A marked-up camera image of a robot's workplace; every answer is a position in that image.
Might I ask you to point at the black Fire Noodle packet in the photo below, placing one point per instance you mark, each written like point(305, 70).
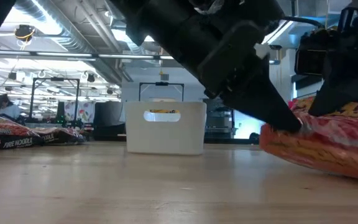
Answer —
point(61, 137)
point(8, 130)

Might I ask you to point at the black metal table frame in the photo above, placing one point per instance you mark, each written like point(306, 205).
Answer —
point(228, 141)

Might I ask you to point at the person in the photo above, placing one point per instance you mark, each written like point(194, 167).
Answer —
point(11, 110)

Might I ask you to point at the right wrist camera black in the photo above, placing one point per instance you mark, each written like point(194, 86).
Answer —
point(309, 59)

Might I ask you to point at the grey wall vent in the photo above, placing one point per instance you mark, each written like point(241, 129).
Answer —
point(164, 77)

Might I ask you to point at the silver ceiling duct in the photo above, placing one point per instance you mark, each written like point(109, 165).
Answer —
point(51, 21)

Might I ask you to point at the yellow Maruchan ramen packet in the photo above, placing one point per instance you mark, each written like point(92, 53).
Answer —
point(163, 111)

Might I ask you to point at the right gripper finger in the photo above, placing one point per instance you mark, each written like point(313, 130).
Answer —
point(340, 93)

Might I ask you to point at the red Saucy Noodle packet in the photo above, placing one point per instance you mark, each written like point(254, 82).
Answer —
point(322, 149)

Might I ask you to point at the colourful patterned cloth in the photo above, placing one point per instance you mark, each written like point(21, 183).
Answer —
point(85, 112)

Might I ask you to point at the ceiling light strip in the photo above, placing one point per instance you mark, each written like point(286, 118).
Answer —
point(57, 54)

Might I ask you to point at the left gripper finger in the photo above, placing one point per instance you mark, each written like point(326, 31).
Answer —
point(259, 99)

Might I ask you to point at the white plastic bin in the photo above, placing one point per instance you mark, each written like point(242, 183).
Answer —
point(166, 137)

